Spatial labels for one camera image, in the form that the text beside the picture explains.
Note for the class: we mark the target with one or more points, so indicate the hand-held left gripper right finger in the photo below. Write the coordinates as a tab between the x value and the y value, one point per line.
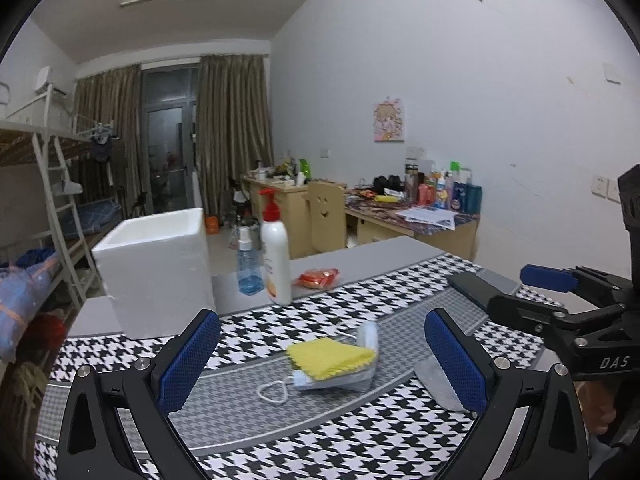
455	360

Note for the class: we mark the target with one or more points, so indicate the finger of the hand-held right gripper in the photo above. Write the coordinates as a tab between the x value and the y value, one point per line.
545	276
530	315

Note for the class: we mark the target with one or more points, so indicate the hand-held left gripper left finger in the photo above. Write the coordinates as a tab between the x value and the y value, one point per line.
192	360

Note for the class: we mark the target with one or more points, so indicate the white foam box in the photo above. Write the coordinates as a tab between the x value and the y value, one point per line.
150	280

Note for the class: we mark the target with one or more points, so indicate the white face mask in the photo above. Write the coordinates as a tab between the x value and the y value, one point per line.
340	384

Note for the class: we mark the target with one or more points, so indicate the yellow foam net sleeve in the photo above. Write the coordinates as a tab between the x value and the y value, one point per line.
325	357

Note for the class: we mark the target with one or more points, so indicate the person's right hand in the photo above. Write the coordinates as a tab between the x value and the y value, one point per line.
597	407

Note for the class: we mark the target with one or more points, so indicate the grey face mask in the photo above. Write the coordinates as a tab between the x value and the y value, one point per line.
432	377

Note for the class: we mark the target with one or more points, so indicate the wooden desk with patterned cover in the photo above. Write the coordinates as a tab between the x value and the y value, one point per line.
450	242

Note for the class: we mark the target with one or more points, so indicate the blue spray bottle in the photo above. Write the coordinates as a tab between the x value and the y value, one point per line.
249	275

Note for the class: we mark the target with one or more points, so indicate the group of toiletry bottles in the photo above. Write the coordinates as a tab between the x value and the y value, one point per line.
450	192

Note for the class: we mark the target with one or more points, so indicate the houndstooth table mat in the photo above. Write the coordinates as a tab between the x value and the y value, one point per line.
300	435

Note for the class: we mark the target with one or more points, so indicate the printed paper sheets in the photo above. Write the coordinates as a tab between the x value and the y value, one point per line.
427	217

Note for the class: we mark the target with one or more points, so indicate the white pump lotion bottle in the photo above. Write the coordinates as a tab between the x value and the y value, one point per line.
277	260

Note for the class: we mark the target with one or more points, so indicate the orange container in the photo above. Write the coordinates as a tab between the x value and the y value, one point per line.
211	224

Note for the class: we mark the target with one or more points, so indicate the red snack packet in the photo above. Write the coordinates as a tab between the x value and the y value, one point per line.
317	278

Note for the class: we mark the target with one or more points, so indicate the red cloth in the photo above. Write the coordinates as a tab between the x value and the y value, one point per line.
45	335

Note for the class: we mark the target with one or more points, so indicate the plain wooden desk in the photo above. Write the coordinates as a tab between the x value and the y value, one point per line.
295	220

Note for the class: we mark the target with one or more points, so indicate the yellow packet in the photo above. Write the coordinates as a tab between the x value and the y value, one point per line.
387	199

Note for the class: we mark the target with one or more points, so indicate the blue quilt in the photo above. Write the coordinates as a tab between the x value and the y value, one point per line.
25	300

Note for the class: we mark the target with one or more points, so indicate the black bag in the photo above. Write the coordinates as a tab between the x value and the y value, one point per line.
387	184

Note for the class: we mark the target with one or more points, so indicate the wooden smiley chair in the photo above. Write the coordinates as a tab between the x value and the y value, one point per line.
326	220

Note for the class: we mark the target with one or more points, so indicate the white bed ladder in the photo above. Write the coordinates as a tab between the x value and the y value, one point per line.
60	220

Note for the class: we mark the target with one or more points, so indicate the glass balcony door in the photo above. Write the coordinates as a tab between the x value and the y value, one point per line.
167	150

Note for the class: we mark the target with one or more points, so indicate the green bag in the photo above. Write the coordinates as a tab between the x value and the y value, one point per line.
303	169

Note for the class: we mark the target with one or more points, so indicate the hanging dark clothes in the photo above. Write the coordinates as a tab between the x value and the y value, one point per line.
105	152

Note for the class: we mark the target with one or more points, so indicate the brown curtain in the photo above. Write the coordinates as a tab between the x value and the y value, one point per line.
232	130
110	135

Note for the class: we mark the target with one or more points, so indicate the white metal bunk bed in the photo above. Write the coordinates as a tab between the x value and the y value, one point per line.
20	140

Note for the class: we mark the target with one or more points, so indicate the white air conditioner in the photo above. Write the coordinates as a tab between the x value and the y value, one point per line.
50	80

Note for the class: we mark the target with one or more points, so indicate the white wall switch box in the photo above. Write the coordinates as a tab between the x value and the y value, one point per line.
611	73

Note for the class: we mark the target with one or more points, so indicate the cartoon wall poster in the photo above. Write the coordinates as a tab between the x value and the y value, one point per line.
389	121

